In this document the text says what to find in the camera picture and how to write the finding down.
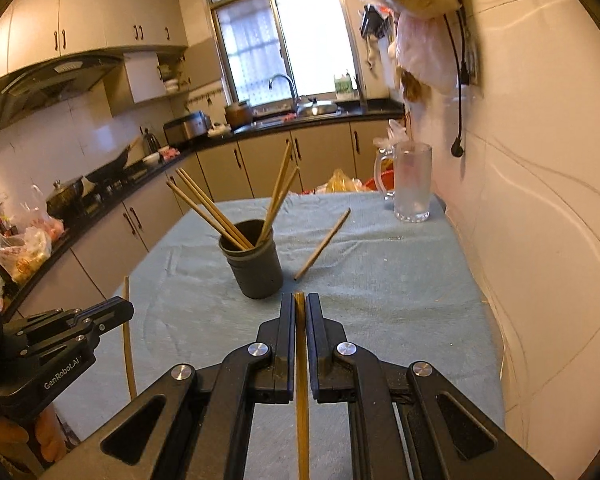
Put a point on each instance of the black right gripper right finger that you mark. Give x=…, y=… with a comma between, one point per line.
x=331, y=382

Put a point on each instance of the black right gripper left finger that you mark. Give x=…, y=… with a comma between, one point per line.
x=274, y=380

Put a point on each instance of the wooden chopstick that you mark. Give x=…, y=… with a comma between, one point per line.
x=215, y=225
x=277, y=203
x=275, y=193
x=127, y=345
x=302, y=395
x=208, y=207
x=321, y=247

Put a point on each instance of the beige lower kitchen cabinets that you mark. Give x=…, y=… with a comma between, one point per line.
x=89, y=261

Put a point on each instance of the beige kitchen cabinets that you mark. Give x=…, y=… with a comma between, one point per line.
x=89, y=261
x=36, y=31

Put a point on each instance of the kitchen window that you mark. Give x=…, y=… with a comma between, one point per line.
x=309, y=40

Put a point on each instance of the beige upper kitchen cabinets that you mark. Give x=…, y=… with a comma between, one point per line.
x=36, y=31

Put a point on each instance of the dark cylindrical utensil holder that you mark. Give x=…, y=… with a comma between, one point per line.
x=257, y=270

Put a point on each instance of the light blue table cloth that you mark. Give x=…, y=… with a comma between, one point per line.
x=402, y=291

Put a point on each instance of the plastic bag with fruit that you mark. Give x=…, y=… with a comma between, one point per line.
x=23, y=254

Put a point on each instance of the dark lidded pot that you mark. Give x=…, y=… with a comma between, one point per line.
x=65, y=201

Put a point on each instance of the red plastic basin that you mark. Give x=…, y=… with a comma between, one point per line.
x=387, y=179

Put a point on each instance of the clear glass mug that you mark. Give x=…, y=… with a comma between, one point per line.
x=412, y=168

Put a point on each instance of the black wok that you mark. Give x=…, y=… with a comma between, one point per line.
x=114, y=167

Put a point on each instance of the brown clay pot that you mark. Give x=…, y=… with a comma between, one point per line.
x=239, y=114

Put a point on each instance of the steel pot lid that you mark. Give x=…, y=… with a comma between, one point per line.
x=317, y=108

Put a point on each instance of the green detergent bottle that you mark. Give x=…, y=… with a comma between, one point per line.
x=345, y=87

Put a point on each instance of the chrome sink faucet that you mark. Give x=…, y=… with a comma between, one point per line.
x=287, y=89

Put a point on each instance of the black range hood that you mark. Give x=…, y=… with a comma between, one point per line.
x=45, y=84

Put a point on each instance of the pink plastic bag hanging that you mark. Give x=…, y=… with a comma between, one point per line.
x=424, y=49

